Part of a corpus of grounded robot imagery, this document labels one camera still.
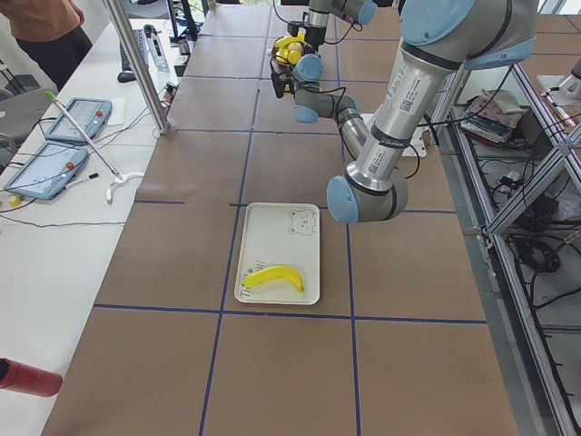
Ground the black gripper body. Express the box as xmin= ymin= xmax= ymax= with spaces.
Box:
xmin=304 ymin=25 xmax=325 ymax=45

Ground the yellow banana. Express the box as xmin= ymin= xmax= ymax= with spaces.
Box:
xmin=242 ymin=265 xmax=305 ymax=292
xmin=274 ymin=33 xmax=305 ymax=49

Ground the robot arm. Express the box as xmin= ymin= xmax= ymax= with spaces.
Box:
xmin=288 ymin=1 xmax=537 ymax=224
xmin=301 ymin=0 xmax=378 ymax=47

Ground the brown wicker basket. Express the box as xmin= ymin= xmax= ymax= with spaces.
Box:
xmin=270 ymin=34 xmax=316 ymax=66

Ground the yellow lemon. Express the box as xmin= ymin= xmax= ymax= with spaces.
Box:
xmin=276 ymin=48 xmax=302 ymax=64

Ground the stack of cloths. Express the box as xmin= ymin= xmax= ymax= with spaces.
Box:
xmin=459 ymin=90 xmax=527 ymax=144

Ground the white bear tray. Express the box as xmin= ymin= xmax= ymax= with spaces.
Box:
xmin=234 ymin=203 xmax=320 ymax=305

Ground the far blue teach pendant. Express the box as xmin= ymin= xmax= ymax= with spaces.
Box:
xmin=45 ymin=97 xmax=113 ymax=144

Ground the blue teach pendant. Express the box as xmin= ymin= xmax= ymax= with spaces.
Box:
xmin=4 ymin=141 xmax=88 ymax=200
xmin=45 ymin=97 xmax=113 ymax=144

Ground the person in brown top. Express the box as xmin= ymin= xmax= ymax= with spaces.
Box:
xmin=1 ymin=0 xmax=93 ymax=90

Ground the green tipped stick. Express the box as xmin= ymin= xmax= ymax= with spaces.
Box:
xmin=44 ymin=91 xmax=123 ymax=181

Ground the near blue teach pendant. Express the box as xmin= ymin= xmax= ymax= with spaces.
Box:
xmin=4 ymin=141 xmax=88 ymax=200

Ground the red cylinder bottle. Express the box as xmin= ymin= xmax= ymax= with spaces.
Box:
xmin=1 ymin=358 xmax=63 ymax=397

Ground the white camera pole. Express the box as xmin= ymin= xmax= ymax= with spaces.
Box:
xmin=362 ymin=113 xmax=430 ymax=159

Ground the aluminium frame post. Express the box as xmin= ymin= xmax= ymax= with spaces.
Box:
xmin=103 ymin=0 xmax=169 ymax=134

